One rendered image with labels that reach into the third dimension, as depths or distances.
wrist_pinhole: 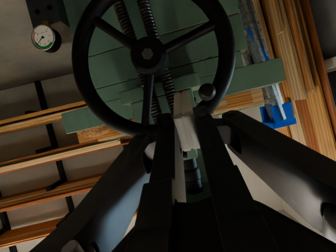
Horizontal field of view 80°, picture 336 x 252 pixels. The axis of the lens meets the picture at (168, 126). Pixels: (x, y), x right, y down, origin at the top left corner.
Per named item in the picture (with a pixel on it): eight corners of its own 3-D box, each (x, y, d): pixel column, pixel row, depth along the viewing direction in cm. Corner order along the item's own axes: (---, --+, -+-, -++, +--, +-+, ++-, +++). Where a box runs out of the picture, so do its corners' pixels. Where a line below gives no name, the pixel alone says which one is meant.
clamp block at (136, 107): (193, 87, 43) (202, 128, 43) (192, 92, 56) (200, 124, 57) (127, 103, 45) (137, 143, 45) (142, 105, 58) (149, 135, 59)
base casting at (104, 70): (242, 11, 49) (250, 48, 50) (214, 64, 106) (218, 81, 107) (76, 60, 55) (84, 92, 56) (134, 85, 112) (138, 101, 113)
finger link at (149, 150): (181, 156, 14) (140, 165, 14) (180, 126, 18) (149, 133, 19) (176, 137, 13) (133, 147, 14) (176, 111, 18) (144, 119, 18)
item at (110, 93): (240, 50, 50) (243, 66, 50) (225, 67, 71) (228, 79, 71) (92, 90, 55) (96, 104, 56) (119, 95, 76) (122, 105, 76)
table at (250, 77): (304, 43, 40) (310, 73, 40) (255, 72, 70) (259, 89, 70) (33, 114, 48) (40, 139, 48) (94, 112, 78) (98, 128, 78)
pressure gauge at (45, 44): (48, 12, 48) (57, 46, 49) (58, 19, 52) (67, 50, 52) (25, 20, 49) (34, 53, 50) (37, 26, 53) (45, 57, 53)
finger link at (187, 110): (183, 115, 14) (193, 113, 14) (180, 91, 21) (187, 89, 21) (192, 150, 16) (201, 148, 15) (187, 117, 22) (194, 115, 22)
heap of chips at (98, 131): (99, 126, 58) (101, 135, 58) (115, 123, 70) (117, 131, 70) (72, 132, 59) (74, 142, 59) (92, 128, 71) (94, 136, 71)
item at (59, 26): (51, -12, 51) (60, 20, 51) (78, 12, 63) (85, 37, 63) (22, -1, 52) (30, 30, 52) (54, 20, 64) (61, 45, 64)
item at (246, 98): (250, 90, 65) (253, 102, 66) (249, 91, 67) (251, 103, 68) (76, 133, 73) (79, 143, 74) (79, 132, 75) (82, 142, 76)
